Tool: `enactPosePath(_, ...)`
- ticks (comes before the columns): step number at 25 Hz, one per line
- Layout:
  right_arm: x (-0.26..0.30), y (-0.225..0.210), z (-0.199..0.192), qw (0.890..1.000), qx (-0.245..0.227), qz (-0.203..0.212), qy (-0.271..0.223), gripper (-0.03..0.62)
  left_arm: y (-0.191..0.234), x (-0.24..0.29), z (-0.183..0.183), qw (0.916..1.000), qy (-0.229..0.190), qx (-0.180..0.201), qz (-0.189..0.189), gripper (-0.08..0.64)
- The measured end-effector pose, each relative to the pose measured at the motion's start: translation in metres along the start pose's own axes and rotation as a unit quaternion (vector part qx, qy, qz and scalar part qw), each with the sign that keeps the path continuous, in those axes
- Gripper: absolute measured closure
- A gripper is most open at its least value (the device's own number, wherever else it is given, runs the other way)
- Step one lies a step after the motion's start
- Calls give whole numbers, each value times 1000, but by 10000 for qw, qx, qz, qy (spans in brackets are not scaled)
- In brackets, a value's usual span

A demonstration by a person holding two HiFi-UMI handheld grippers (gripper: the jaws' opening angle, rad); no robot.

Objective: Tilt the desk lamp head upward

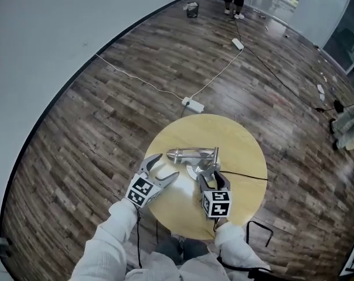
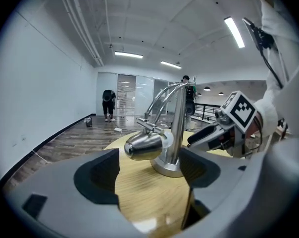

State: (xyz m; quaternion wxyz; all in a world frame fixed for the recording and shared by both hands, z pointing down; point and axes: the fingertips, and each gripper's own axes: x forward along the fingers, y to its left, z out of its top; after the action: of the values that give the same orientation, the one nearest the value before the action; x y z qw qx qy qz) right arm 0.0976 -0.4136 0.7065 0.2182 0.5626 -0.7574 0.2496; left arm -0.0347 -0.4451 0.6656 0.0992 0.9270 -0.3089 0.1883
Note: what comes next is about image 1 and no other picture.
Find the person's legs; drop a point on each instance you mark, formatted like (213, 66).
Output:
(168, 249)

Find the black chair frame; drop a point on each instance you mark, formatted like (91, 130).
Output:
(269, 233)

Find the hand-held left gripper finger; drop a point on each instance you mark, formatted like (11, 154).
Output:
(168, 180)
(149, 162)

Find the person's right forearm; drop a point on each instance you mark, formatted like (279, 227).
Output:
(235, 244)

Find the pale yellow cup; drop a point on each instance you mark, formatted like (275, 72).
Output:
(352, 142)

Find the person's white top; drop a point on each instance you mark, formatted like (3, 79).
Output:
(194, 269)

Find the small white power strip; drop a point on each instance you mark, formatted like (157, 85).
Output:
(237, 44)

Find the person's left forearm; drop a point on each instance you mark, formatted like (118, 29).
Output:
(106, 244)

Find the large white power strip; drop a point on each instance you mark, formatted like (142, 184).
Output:
(193, 104)

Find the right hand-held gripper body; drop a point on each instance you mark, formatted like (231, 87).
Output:
(218, 203)

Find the black mesh trash bin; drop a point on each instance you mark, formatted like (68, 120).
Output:
(193, 10)

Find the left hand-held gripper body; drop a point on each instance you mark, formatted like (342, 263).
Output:
(142, 190)

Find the white paper scrap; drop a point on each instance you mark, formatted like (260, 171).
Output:
(321, 89)

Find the silver desk lamp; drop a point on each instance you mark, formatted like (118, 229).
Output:
(183, 154)

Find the glass partition wall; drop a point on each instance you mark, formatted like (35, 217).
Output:
(311, 10)

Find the round yellow wooden table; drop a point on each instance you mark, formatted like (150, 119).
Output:
(206, 133)

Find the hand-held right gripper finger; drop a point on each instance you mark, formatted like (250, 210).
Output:
(204, 184)
(222, 183)

